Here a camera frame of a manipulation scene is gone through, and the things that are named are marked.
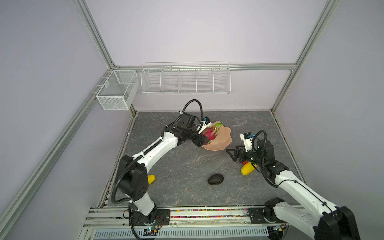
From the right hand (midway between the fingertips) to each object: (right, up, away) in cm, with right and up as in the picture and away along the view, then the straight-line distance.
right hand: (232, 149), depth 80 cm
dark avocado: (-9, -17, +1) cm, 19 cm away
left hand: (-15, +7, +3) cm, 17 cm away
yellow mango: (+10, -12, +5) cm, 16 cm away
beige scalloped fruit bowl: (-1, +3, +23) cm, 23 cm away
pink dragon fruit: (-12, +8, 0) cm, 15 cm away
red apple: (+4, -5, -9) cm, 11 cm away
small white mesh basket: (-73, +37, +21) cm, 85 cm away
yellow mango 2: (-45, -17, +2) cm, 48 cm away
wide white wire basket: (-29, +45, +19) cm, 56 cm away
